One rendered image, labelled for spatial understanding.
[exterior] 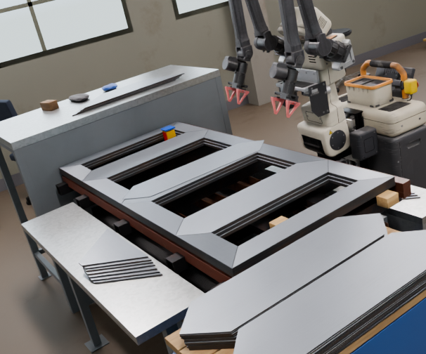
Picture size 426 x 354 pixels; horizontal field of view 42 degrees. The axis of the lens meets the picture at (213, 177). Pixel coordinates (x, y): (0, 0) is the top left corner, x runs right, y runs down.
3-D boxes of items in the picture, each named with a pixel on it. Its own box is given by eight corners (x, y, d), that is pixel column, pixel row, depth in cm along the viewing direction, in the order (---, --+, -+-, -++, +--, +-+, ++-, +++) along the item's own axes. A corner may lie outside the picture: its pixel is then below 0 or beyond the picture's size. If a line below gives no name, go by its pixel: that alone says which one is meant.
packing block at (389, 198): (388, 208, 196) (386, 199, 194) (377, 205, 200) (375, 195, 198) (399, 202, 199) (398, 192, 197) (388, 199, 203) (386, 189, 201)
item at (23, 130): (13, 150, 281) (10, 142, 280) (-14, 133, 330) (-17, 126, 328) (220, 75, 341) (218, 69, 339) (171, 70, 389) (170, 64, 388)
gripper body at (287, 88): (286, 97, 241) (290, 81, 240) (273, 95, 250) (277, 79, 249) (298, 100, 244) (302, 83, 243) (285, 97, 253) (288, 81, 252)
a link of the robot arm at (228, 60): (253, 50, 277) (244, 49, 285) (233, 46, 272) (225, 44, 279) (247, 74, 279) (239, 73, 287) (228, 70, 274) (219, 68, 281)
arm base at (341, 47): (352, 44, 249) (334, 43, 260) (339, 37, 245) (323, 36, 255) (345, 63, 250) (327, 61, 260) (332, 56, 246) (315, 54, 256)
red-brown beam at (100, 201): (237, 294, 171) (234, 278, 169) (64, 183, 297) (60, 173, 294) (260, 281, 175) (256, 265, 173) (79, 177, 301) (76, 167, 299)
